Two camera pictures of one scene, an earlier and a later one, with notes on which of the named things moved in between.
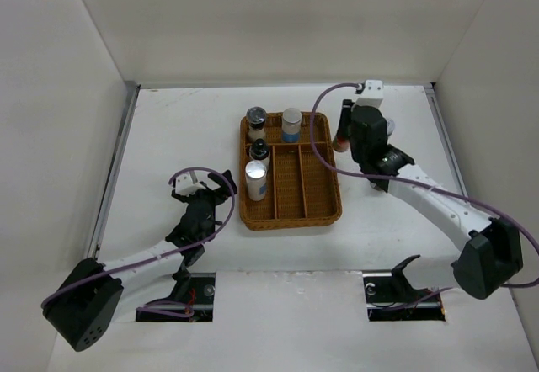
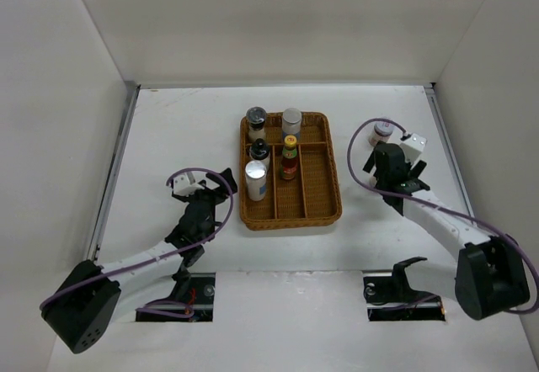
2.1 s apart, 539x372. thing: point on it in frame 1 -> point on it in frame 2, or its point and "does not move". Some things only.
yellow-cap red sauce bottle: [343, 144] -> [289, 161]
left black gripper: [217, 196] does not move
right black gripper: [346, 117] -> [417, 170]
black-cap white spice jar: [260, 151] does not move
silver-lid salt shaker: [291, 119] does not move
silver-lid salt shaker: [256, 176] does not move
